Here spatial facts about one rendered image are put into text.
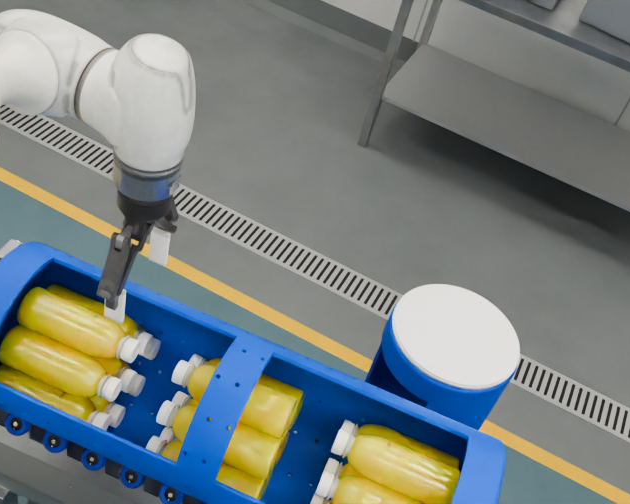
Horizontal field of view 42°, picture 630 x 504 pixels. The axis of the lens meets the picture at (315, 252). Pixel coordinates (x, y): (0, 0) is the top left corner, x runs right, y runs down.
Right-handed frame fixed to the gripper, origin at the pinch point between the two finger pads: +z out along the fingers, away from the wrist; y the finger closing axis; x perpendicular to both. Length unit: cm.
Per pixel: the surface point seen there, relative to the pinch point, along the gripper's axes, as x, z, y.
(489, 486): -61, 8, -2
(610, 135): -104, 102, 283
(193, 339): -5.8, 24.5, 13.6
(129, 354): -0.5, 15.2, -1.6
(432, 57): -11, 102, 293
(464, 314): -52, 28, 51
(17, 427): 15.0, 35.4, -10.8
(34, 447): 11.6, 39.1, -11.0
